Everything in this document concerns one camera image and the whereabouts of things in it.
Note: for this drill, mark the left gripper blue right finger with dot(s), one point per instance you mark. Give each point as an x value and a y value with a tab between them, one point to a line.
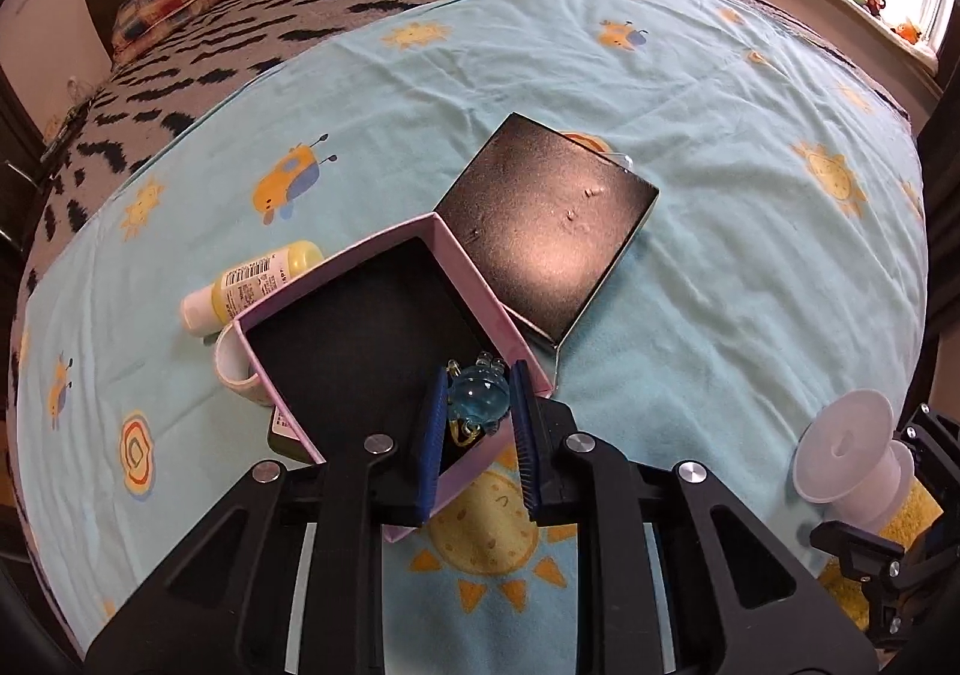
523	405

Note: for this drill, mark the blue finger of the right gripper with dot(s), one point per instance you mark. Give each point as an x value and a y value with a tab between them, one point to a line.
913	430

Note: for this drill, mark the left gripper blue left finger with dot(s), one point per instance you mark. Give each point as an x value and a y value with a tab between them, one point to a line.
429	444

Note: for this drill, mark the blue glass ornament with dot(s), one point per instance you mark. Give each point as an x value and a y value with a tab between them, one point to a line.
478	398

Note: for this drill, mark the white plastic spool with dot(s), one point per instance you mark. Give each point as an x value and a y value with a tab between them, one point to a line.
849	461

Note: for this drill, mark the pink gift box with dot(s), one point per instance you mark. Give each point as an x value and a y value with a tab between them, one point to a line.
349	349

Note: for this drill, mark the black box lid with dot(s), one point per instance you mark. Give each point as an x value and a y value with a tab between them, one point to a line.
545	219

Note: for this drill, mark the light blue cartoon sheet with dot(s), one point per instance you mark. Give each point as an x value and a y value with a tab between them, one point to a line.
332	552

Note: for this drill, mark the white tape roll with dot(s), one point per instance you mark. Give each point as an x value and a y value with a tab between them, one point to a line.
233	368

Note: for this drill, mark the yellow white tube bottle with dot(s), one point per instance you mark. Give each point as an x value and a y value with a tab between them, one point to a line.
207	310

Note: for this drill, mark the grey black zigzag blanket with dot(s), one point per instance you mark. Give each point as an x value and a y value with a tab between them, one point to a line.
800	75

